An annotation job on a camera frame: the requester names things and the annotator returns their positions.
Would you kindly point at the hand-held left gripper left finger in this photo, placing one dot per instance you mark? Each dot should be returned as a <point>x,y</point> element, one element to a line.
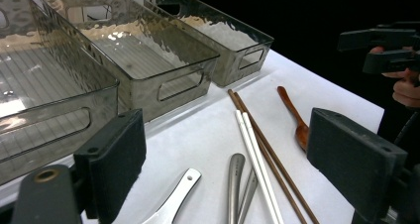
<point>115,158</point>

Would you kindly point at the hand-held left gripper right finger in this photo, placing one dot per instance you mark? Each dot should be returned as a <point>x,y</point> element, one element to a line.
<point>356,164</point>

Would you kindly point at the brown wooden chopstick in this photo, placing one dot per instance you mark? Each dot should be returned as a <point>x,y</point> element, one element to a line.
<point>264,138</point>
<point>287,191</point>

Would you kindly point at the white ceramic spoon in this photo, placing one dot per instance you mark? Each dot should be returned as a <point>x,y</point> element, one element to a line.
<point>178,197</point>

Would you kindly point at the white chopstick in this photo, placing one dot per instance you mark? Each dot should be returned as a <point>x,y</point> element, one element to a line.
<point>257,168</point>
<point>263,168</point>

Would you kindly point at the transparent grey plastic bin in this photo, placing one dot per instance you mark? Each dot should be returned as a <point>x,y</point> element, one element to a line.
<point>43,75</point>
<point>228,35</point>
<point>145,55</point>

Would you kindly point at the metal fork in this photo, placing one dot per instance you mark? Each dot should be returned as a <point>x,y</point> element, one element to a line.
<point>249,191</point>

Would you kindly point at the brown wooden spoon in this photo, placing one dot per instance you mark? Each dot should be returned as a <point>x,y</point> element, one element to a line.
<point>302,134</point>

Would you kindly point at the metal table knife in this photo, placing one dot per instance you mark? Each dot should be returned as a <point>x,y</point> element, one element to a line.
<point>235,184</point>

